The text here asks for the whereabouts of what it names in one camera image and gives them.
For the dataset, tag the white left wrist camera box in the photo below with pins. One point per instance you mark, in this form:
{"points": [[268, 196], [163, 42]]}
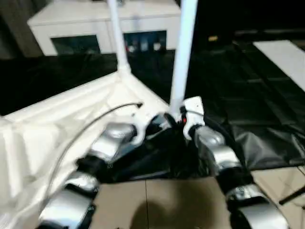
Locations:
{"points": [[138, 124]]}

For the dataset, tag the black work mat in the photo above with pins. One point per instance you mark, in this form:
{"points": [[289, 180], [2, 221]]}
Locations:
{"points": [[238, 95]]}

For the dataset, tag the small yellow box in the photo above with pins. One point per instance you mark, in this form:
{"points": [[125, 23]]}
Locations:
{"points": [[213, 38]]}

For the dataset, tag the white plastic table leg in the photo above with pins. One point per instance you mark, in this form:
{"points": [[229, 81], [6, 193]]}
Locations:
{"points": [[118, 33], [183, 52]]}

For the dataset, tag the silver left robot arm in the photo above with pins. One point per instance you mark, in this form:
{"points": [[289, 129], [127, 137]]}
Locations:
{"points": [[105, 143]]}

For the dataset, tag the white side table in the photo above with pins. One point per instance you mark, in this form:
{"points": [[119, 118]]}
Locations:
{"points": [[286, 59]]}

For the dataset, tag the white cabinet with glass doors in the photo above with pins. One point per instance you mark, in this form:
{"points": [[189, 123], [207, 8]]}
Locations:
{"points": [[66, 16]]}

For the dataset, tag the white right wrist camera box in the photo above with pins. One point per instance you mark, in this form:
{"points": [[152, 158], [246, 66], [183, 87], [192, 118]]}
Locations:
{"points": [[193, 112]]}

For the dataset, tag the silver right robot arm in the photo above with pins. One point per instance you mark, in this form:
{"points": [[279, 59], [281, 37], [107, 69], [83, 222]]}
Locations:
{"points": [[219, 152]]}

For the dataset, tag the white plastic table top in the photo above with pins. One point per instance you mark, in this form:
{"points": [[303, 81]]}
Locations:
{"points": [[47, 124]]}

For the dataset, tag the black stand leg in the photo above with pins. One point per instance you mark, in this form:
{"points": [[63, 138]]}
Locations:
{"points": [[291, 196]]}

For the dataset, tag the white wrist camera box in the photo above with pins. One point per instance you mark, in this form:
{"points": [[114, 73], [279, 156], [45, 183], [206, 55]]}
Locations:
{"points": [[138, 124], [193, 112]]}

